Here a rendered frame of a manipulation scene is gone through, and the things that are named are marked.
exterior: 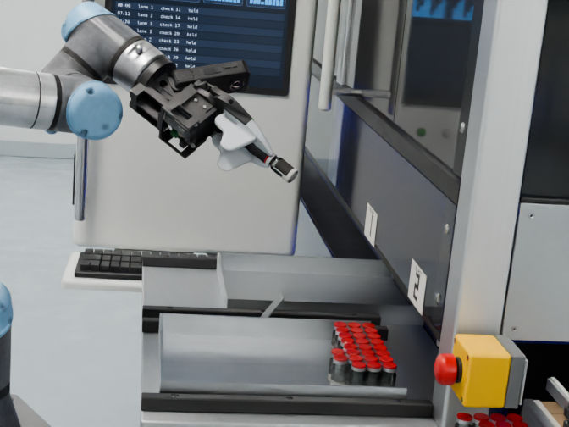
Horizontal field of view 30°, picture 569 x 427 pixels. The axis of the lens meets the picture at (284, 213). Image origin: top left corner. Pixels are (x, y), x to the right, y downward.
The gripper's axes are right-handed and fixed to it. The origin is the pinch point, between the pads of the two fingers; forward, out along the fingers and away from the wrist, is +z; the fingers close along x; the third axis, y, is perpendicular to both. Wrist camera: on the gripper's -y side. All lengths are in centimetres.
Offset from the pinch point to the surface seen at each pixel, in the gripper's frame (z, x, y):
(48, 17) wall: -311, -383, -231
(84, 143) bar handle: -53, -64, -16
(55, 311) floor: -109, -263, -52
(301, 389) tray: 23.8, -15.0, 17.3
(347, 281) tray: 10, -54, -24
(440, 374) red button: 37.7, 0.3, 10.4
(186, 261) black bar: -16, -56, -6
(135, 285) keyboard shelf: -24, -72, -2
